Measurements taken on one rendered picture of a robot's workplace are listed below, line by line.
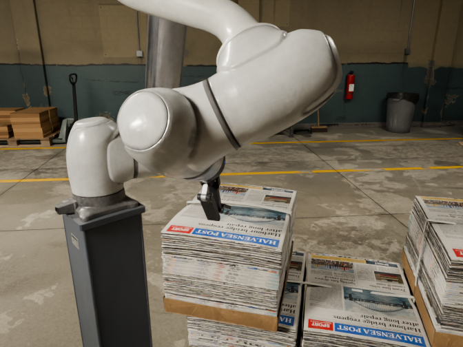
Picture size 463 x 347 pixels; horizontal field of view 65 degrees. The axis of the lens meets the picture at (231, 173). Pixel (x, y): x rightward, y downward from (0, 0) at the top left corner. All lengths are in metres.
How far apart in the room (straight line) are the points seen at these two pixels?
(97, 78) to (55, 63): 0.78
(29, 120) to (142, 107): 6.48
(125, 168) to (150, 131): 0.71
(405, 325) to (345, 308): 0.14
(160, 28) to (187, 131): 0.58
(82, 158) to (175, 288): 0.45
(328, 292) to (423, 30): 7.84
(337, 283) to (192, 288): 0.43
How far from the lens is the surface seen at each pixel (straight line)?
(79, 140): 1.10
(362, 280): 1.16
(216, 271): 0.87
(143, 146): 0.42
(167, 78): 1.02
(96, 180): 1.11
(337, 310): 1.03
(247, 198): 1.04
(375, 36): 8.18
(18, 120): 6.97
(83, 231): 1.13
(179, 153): 0.43
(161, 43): 0.99
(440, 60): 8.80
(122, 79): 7.46
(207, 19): 0.58
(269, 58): 0.45
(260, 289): 0.87
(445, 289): 0.92
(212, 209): 0.69
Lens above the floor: 1.45
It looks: 18 degrees down
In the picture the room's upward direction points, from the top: straight up
